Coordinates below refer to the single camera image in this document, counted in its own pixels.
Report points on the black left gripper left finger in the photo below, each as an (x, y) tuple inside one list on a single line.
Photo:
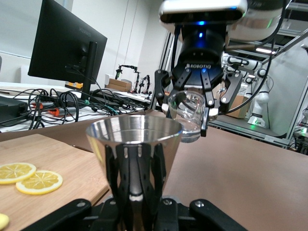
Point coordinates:
[(72, 214)]

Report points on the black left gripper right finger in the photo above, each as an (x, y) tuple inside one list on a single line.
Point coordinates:
[(207, 214)]

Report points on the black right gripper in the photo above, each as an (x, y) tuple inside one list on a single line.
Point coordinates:
[(202, 48)]

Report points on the clear glass cup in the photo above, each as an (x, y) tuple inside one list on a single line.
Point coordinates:
[(190, 113)]

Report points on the steel jigger measuring cup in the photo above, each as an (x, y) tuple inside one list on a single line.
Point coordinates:
[(134, 134)]

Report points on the small black robot arm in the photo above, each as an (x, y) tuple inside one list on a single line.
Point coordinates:
[(145, 83), (136, 72)]

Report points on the lemon slice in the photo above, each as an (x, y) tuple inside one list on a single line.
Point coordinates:
[(39, 183), (14, 172)]

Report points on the brown cardboard box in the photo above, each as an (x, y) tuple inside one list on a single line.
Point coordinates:
[(238, 107), (119, 84)]

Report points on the brown table cover sheet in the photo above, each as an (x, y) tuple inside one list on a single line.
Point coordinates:
[(240, 180)]

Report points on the wooden cutting board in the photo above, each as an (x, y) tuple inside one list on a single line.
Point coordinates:
[(60, 156)]

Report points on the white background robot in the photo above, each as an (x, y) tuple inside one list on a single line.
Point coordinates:
[(261, 96)]

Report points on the yellow plastic knife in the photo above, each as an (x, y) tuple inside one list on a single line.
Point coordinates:
[(3, 221)]

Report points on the black flat case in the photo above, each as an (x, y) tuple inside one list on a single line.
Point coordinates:
[(12, 108)]

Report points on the black computer monitor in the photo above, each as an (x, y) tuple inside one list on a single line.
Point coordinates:
[(62, 43)]

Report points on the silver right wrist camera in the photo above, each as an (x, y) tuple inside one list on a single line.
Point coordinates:
[(204, 12)]

